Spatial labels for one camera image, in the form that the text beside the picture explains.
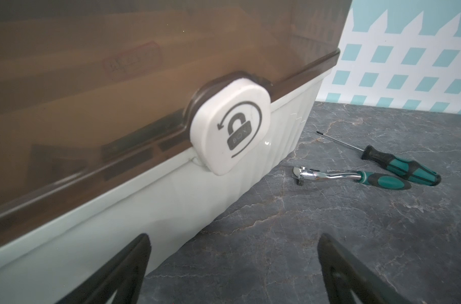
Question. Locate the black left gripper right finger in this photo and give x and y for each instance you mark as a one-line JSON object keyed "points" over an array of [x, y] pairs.
{"points": [[346, 278]]}

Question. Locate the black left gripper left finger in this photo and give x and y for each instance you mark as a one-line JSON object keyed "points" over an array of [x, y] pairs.
{"points": [[119, 280]]}

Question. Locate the green black screwdriver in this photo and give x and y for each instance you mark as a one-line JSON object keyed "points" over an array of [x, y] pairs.
{"points": [[409, 170]]}

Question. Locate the white box with brown lid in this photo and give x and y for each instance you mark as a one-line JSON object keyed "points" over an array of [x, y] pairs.
{"points": [[121, 118]]}

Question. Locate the green handled ratchet wrench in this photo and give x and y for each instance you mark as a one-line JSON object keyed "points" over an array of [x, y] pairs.
{"points": [[383, 181]]}

